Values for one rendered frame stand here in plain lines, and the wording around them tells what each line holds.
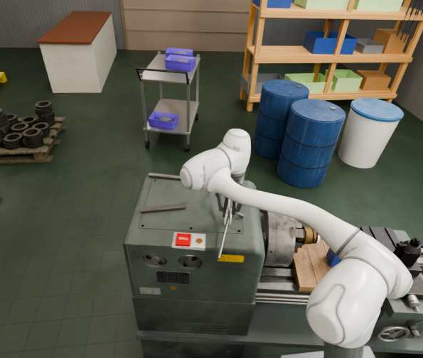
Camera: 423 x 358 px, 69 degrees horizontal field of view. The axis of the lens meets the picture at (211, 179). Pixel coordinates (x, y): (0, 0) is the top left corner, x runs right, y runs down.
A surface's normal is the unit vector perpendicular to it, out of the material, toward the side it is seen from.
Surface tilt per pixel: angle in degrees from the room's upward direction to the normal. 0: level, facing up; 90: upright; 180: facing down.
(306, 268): 0
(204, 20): 90
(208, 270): 90
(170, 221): 0
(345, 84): 90
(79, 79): 90
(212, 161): 16
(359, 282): 3
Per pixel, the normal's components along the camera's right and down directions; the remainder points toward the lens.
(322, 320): -0.74, 0.29
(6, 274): 0.05, -0.79
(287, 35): 0.12, 0.61
